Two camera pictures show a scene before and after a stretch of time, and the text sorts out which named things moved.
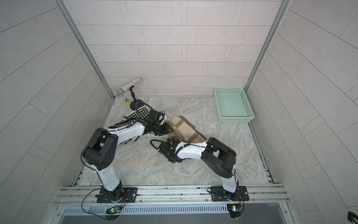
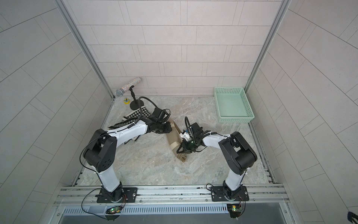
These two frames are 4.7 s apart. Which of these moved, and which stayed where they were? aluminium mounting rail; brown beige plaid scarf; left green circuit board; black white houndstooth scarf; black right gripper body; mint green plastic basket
Moved: black right gripper body; brown beige plaid scarf
Stayed: aluminium mounting rail; left green circuit board; mint green plastic basket; black white houndstooth scarf
